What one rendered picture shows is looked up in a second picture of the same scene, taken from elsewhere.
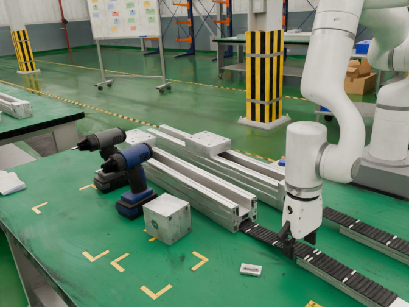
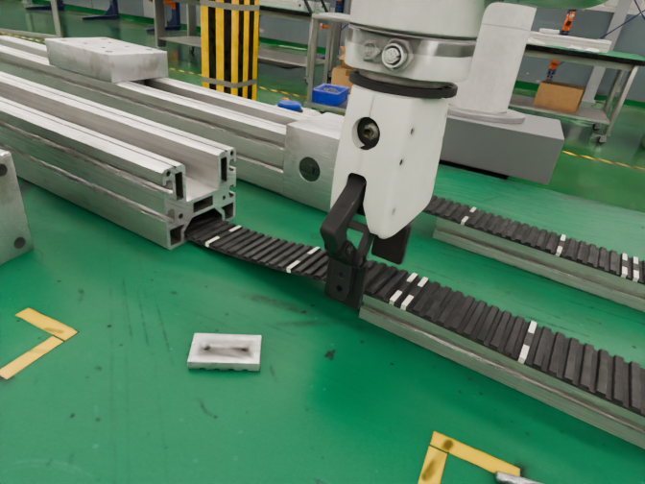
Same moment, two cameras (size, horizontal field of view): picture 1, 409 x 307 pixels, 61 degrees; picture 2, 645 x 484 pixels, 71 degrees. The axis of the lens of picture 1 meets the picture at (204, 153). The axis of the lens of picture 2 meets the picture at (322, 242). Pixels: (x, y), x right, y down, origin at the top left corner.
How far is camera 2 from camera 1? 56 cm
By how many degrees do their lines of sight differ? 23
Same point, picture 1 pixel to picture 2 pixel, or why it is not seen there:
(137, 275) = not seen: outside the picture
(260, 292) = (266, 430)
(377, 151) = (465, 95)
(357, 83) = not seen: hidden behind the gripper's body
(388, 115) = (494, 13)
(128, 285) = not seen: outside the picture
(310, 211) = (425, 146)
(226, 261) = (142, 331)
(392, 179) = (498, 143)
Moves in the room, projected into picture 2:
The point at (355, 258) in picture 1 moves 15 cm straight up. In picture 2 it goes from (491, 292) to (543, 144)
